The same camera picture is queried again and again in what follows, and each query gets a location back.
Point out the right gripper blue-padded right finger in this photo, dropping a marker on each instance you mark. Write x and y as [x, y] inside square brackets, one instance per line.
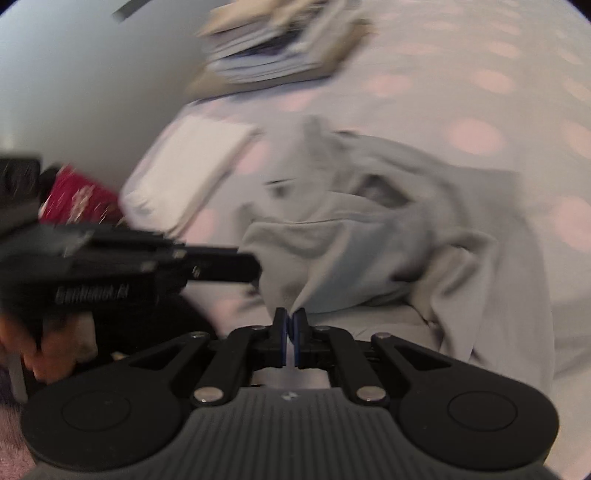
[336, 352]

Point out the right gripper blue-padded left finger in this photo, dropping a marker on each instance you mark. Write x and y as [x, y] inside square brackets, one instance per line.
[236, 358]

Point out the grey long-sleeve shirt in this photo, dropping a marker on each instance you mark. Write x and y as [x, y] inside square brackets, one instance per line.
[374, 235]

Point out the person's left hand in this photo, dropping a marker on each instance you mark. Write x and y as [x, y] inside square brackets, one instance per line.
[62, 347]

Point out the red patterned bag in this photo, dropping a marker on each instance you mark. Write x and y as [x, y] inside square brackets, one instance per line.
[76, 199]

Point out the folded white shirt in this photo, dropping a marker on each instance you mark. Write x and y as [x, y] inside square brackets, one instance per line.
[180, 171]

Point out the folded light grey towel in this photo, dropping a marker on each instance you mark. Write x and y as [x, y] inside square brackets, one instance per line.
[295, 47]

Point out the grey pink-dotted bed sheet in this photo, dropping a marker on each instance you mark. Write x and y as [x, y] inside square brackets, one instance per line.
[489, 85]

